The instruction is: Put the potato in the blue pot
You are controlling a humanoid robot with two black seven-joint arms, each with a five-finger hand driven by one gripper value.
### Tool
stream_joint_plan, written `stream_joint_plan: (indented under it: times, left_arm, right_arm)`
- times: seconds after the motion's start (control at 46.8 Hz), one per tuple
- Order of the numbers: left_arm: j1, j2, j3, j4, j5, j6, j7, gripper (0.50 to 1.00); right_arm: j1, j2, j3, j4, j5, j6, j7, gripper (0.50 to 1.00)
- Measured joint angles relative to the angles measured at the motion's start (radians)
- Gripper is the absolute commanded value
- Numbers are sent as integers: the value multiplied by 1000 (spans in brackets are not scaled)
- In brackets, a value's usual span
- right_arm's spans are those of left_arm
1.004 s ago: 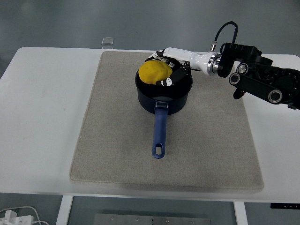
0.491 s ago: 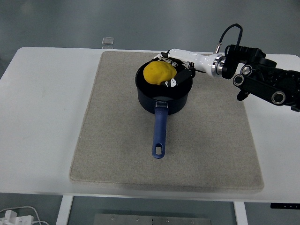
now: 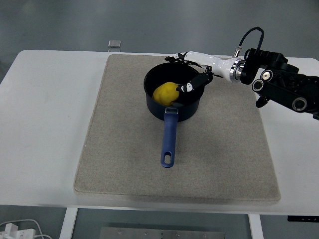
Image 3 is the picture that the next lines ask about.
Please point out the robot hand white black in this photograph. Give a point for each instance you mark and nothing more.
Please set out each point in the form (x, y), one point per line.
(219, 65)

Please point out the yellow potato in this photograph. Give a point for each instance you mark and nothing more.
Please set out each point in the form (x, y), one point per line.
(164, 94)

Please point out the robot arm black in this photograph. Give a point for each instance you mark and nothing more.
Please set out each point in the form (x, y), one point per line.
(281, 92)

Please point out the small clear plastic block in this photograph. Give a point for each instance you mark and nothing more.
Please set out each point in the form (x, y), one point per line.
(114, 44)

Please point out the beige fabric mat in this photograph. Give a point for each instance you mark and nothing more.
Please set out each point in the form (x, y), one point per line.
(124, 149)

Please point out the white table leg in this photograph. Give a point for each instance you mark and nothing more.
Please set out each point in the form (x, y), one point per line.
(255, 227)
(67, 224)

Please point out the black table control panel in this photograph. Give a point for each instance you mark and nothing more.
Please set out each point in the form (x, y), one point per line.
(302, 218)

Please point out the grey metal plate with screws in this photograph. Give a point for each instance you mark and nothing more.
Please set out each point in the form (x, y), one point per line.
(162, 234)

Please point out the white power strip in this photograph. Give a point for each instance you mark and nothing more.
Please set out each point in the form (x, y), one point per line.
(17, 233)

